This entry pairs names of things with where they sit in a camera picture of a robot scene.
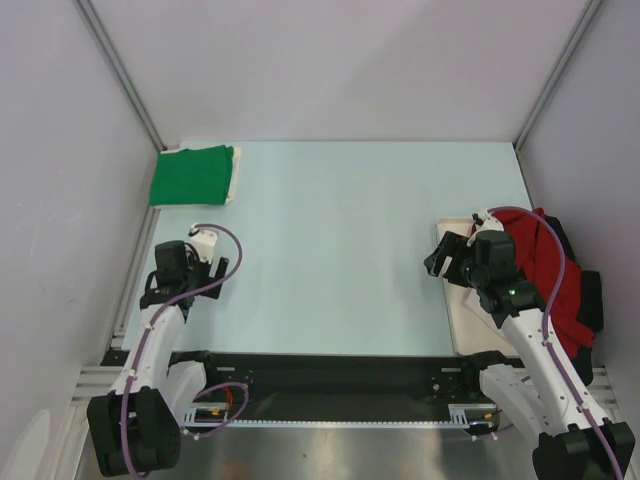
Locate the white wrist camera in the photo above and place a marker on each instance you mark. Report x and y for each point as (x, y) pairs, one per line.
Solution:
(484, 221)
(204, 241)

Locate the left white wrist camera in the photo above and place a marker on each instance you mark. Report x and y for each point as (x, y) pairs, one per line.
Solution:
(204, 241)

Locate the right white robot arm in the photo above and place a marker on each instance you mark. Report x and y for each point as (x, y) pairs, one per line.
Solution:
(572, 435)

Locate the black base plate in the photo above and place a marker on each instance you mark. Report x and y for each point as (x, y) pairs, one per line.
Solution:
(345, 389)

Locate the aluminium frame post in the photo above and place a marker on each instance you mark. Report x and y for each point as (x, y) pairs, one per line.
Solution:
(578, 31)
(116, 66)

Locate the aluminium front rail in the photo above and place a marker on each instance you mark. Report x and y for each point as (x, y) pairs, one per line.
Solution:
(94, 381)

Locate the black t shirt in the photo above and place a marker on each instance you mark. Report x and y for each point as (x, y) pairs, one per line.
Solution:
(577, 312)

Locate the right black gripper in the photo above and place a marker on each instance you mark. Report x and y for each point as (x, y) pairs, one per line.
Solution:
(453, 245)

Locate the right aluminium frame post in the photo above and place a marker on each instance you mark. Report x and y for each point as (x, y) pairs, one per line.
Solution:
(578, 31)

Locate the folded green t shirt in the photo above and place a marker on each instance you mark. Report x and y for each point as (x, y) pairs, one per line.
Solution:
(192, 175)

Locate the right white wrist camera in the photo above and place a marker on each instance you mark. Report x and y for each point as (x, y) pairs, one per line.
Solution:
(484, 221)

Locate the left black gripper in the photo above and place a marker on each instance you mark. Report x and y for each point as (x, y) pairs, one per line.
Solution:
(205, 267)

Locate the white tray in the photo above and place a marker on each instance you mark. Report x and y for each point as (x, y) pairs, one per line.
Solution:
(469, 334)

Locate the left aluminium frame post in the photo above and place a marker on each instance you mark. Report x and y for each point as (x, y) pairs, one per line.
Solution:
(116, 66)

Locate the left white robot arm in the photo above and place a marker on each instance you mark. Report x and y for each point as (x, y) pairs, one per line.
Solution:
(135, 426)

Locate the white t shirt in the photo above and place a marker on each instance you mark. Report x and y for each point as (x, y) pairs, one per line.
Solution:
(471, 301)

